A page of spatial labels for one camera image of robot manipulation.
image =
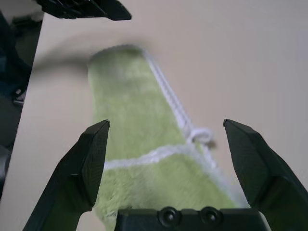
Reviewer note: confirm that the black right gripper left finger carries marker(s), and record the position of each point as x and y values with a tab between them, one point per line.
79	173

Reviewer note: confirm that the green towel white trim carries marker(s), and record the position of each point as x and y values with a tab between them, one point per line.
134	101

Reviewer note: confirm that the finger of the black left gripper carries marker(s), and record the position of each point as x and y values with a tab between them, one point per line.
84	8

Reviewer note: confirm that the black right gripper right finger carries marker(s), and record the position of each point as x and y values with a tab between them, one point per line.
260	168

